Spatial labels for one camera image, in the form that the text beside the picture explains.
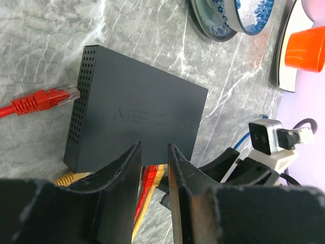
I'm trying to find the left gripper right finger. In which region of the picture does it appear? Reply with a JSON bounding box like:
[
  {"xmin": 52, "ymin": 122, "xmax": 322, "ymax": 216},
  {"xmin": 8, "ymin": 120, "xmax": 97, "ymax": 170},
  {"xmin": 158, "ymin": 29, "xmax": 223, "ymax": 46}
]
[{"xmin": 168, "ymin": 144, "xmax": 324, "ymax": 243}]

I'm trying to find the blue white porcelain bowl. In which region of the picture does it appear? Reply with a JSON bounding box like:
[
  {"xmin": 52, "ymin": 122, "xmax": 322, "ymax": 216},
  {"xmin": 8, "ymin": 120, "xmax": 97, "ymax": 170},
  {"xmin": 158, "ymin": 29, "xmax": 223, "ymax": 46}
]
[{"xmin": 223, "ymin": 0, "xmax": 274, "ymax": 36}]

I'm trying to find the red ethernet cable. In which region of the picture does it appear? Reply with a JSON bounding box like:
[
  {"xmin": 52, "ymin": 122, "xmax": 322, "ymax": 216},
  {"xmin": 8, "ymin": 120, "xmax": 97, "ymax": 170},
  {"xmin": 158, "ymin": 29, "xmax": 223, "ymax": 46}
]
[{"xmin": 0, "ymin": 85, "xmax": 81, "ymax": 119}]

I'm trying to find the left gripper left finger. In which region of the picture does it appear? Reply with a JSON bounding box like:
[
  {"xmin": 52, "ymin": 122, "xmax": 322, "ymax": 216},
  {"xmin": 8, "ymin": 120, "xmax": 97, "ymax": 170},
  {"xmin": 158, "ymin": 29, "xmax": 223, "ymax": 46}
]
[{"xmin": 1, "ymin": 142, "xmax": 142, "ymax": 243}]

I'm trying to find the yellow ethernet cable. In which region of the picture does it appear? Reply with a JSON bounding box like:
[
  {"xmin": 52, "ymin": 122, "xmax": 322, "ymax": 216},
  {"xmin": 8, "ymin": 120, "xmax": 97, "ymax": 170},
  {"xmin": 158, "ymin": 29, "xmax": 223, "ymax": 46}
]
[
  {"xmin": 131, "ymin": 164, "xmax": 167, "ymax": 237},
  {"xmin": 52, "ymin": 171, "xmax": 91, "ymax": 188}
]

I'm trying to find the blue patterned saucer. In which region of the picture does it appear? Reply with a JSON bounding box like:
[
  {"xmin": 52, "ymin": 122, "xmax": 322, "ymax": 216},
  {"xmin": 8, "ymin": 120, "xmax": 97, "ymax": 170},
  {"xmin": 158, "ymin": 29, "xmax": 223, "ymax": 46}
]
[{"xmin": 190, "ymin": 0, "xmax": 237, "ymax": 42}]

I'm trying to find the white square plate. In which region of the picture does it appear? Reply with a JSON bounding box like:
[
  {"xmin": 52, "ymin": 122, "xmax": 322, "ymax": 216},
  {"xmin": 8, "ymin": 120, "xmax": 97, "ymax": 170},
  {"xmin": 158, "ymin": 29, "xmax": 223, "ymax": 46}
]
[{"xmin": 276, "ymin": 1, "xmax": 314, "ymax": 93}]

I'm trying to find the blue ethernet cable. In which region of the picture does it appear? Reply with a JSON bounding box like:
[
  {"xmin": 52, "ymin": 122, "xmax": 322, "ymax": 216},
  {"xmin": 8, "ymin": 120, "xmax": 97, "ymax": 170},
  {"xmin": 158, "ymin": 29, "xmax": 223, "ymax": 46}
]
[{"xmin": 233, "ymin": 114, "xmax": 270, "ymax": 150}]

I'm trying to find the black network switch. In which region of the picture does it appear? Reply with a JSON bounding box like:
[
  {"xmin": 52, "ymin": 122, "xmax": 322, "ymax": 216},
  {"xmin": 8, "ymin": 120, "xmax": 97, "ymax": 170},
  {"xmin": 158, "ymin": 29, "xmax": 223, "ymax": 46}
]
[{"xmin": 63, "ymin": 45, "xmax": 208, "ymax": 173}]

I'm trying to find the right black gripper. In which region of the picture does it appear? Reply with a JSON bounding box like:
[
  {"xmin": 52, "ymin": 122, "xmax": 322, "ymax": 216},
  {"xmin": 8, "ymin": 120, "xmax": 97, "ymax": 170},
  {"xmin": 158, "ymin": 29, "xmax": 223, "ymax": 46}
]
[{"xmin": 159, "ymin": 147, "xmax": 282, "ymax": 211}]

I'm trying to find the orange plastic cup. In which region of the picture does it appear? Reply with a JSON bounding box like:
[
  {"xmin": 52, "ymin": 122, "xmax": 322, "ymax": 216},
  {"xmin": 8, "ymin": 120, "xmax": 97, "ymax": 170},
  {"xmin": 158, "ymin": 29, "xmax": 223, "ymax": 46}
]
[{"xmin": 284, "ymin": 26, "xmax": 324, "ymax": 73}]

